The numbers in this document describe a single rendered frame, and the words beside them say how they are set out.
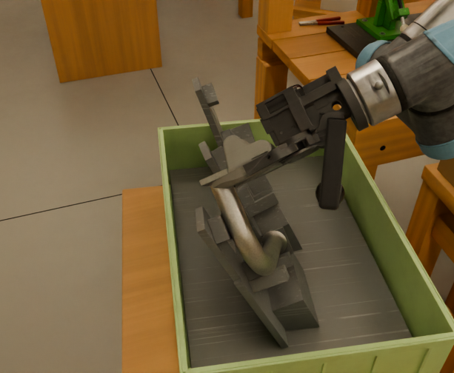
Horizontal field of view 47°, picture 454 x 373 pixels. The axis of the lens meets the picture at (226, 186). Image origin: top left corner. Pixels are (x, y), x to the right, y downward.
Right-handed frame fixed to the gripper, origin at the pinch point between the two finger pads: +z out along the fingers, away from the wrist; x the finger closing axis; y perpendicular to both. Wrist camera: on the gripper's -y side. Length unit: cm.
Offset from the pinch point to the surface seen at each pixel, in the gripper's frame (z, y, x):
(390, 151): -29, -3, -76
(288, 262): -0.1, -14.0, -18.9
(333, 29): -34, 42, -106
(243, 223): 0.0, -5.5, 0.9
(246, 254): 1.6, -9.4, -0.2
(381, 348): -8.1, -29.9, -9.4
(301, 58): -20, 36, -93
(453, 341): -17.7, -34.0, -13.4
